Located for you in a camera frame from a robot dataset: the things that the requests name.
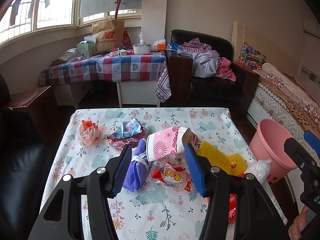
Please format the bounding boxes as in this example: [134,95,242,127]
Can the purple cloth bundle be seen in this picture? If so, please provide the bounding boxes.
[123,139,149,192]

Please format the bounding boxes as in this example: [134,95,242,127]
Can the red snack wrapper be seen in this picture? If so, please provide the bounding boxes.
[150,154,238,225]

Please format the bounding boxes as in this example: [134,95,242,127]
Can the pink floral paper cup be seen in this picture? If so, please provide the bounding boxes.
[146,127,194,161]

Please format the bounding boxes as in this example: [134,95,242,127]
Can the yellow foam fruit net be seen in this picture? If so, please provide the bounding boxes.
[197,141,247,177]

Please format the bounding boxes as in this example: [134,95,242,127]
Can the clear bubble wrap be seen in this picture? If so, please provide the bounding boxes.
[245,159,272,184]

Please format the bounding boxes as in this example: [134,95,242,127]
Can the blue floral paper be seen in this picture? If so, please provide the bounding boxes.
[107,118,148,152]

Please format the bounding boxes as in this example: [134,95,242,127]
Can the orange white plastic bag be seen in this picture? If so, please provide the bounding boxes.
[77,120,100,147]

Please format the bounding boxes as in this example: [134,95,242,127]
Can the pink plastic trash bucket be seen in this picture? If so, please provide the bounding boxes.
[249,119,297,185]

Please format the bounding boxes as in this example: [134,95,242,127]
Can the right hand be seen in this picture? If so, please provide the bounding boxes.
[288,205,309,240]

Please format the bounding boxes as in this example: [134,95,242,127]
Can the floral white tablecloth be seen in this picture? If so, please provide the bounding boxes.
[42,108,255,239]

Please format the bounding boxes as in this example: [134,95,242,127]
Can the bed with patterned quilt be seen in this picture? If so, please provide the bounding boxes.
[231,21,320,156]

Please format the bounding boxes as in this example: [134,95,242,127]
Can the black leather armchair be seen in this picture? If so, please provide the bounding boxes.
[171,29,259,118]

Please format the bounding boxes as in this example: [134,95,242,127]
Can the colourful comic pillow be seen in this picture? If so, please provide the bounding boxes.
[237,42,266,70]

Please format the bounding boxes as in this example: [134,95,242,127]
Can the dark wooden side cabinet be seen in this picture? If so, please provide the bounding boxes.
[164,51,193,107]

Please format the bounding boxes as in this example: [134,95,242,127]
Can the pile of clothes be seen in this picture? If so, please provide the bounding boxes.
[177,37,236,81]

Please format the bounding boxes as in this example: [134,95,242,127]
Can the plaid checkered tablecloth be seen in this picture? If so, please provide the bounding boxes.
[39,52,171,103]

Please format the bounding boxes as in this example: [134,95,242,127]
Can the orange tissue box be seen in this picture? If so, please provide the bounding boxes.
[151,39,167,51]

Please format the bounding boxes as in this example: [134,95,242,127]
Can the white round bowl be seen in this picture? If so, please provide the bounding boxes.
[133,44,151,55]

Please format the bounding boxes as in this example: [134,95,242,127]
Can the green house-shaped box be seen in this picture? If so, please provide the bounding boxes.
[77,41,97,57]

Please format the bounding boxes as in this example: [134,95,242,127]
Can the brown New Balance paper bag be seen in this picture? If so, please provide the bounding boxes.
[92,20,125,53]

